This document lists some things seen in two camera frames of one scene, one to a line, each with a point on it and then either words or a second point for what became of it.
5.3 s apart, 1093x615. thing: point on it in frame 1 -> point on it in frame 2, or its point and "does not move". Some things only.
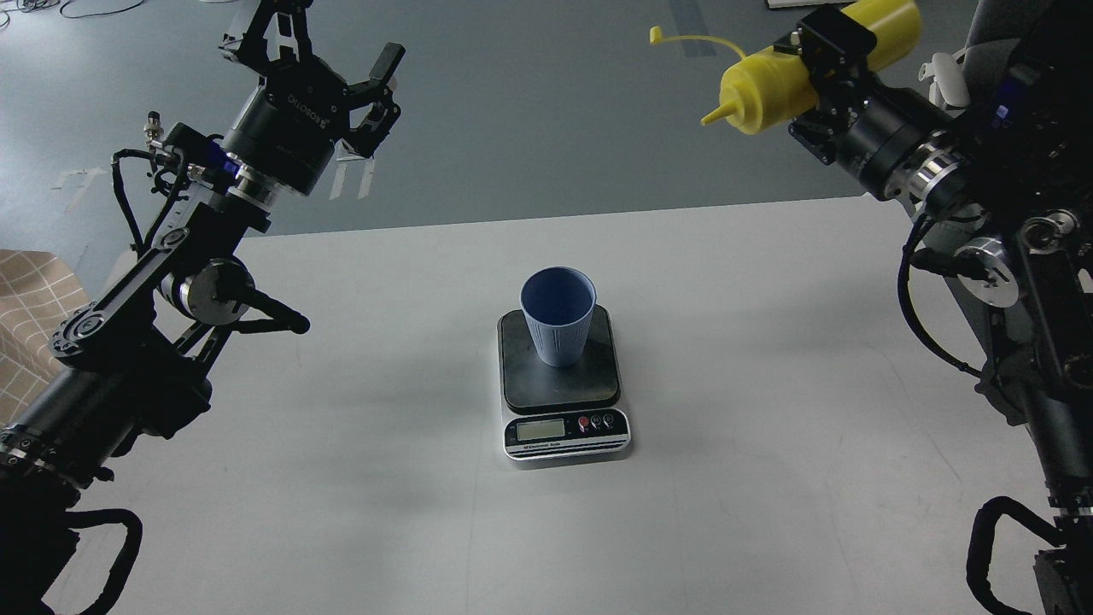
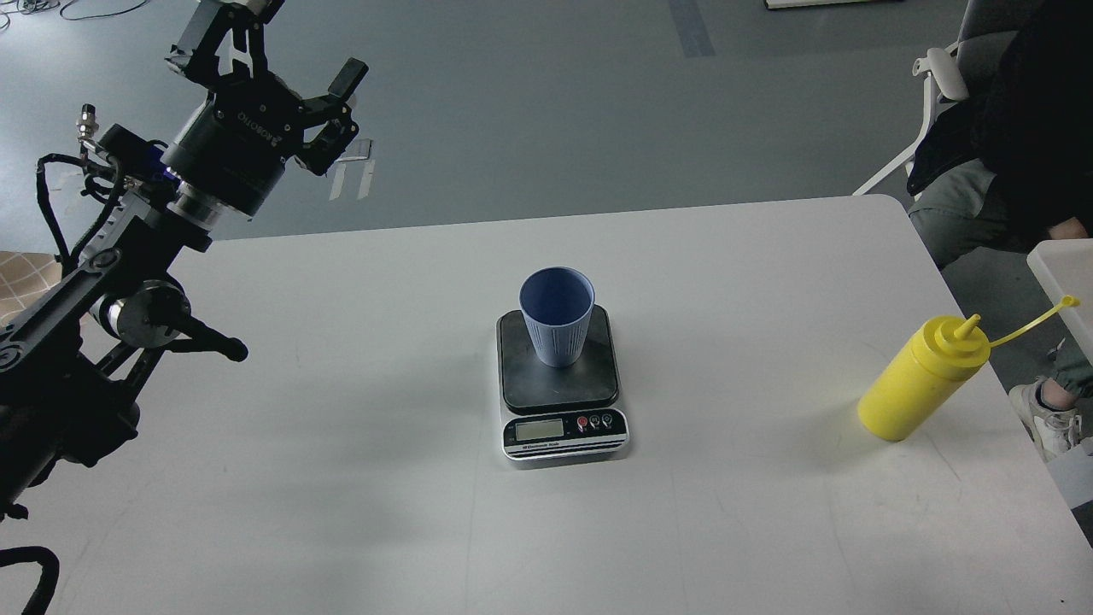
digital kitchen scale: (554, 412) does not move
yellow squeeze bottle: (768, 87) -> (926, 370)
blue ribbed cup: (558, 303) does not move
